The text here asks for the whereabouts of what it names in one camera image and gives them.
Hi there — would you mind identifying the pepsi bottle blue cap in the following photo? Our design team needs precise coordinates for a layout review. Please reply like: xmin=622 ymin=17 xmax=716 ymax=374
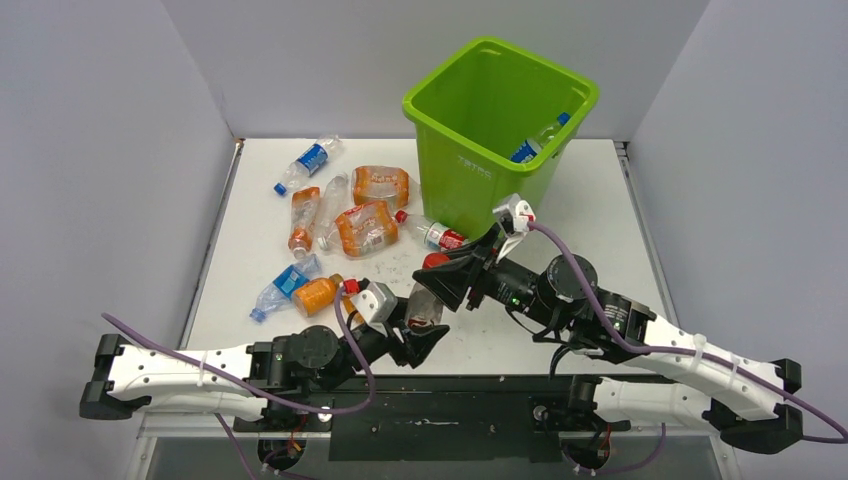
xmin=509 ymin=112 xmax=571 ymax=164

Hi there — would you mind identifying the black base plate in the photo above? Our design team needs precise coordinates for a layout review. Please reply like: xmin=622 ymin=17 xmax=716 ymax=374
xmin=231 ymin=375 xmax=672 ymax=471

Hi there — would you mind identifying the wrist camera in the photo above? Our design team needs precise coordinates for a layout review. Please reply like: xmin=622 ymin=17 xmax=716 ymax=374
xmin=347 ymin=279 xmax=398 ymax=330
xmin=492 ymin=193 xmax=535 ymax=263

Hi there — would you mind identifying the crushed blue label bottle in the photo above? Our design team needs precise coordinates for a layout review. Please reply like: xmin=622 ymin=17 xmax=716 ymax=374
xmin=249 ymin=253 xmax=321 ymax=323

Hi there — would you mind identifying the orange juice bottle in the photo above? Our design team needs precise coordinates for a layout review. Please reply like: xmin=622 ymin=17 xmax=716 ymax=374
xmin=292 ymin=274 xmax=344 ymax=317

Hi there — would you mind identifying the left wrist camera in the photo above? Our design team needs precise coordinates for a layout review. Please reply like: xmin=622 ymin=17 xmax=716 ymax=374
xmin=347 ymin=279 xmax=398 ymax=330

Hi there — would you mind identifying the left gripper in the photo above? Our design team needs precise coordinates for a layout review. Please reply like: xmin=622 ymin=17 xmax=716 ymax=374
xmin=319 ymin=298 xmax=447 ymax=392

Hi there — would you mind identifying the blue label bottle far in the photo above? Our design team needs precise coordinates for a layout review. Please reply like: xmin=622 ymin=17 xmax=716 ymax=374
xmin=273 ymin=135 xmax=344 ymax=196

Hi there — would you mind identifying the orange crushed bottle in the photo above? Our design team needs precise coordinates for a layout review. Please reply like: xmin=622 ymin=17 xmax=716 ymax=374
xmin=352 ymin=165 xmax=412 ymax=210
xmin=334 ymin=200 xmax=399 ymax=258

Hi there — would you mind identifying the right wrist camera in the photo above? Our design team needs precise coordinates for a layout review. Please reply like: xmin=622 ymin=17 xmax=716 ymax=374
xmin=492 ymin=193 xmax=535 ymax=263

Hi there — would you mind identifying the orange crushed bottle top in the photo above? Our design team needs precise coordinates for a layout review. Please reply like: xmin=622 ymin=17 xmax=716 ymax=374
xmin=352 ymin=165 xmax=412 ymax=210

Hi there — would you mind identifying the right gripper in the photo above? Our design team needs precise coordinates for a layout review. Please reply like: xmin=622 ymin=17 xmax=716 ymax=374
xmin=414 ymin=223 xmax=566 ymax=331

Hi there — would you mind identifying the orange crushed bottle middle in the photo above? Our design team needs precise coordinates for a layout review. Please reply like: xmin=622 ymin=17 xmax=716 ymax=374
xmin=334 ymin=200 xmax=399 ymax=258

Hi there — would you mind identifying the red label bottle by bin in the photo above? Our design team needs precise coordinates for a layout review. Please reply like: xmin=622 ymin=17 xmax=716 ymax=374
xmin=395 ymin=210 xmax=468 ymax=251

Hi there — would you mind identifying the green plastic bin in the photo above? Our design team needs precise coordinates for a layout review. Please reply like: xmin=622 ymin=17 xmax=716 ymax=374
xmin=402 ymin=37 xmax=600 ymax=239

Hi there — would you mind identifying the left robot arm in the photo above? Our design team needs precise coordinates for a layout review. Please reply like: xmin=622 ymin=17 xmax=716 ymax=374
xmin=78 ymin=314 xmax=450 ymax=431

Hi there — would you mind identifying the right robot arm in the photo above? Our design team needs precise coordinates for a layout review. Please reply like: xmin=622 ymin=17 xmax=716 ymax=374
xmin=413 ymin=231 xmax=803 ymax=454

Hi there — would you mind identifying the brown label red cap bottle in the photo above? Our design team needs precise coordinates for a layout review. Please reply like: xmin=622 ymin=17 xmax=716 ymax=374
xmin=404 ymin=282 xmax=444 ymax=331

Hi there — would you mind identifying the clear bottle no label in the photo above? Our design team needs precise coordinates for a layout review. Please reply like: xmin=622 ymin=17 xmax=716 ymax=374
xmin=315 ymin=172 xmax=349 ymax=250

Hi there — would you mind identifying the small orange label bottle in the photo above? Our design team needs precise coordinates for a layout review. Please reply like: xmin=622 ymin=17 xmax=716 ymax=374
xmin=287 ymin=187 xmax=321 ymax=259

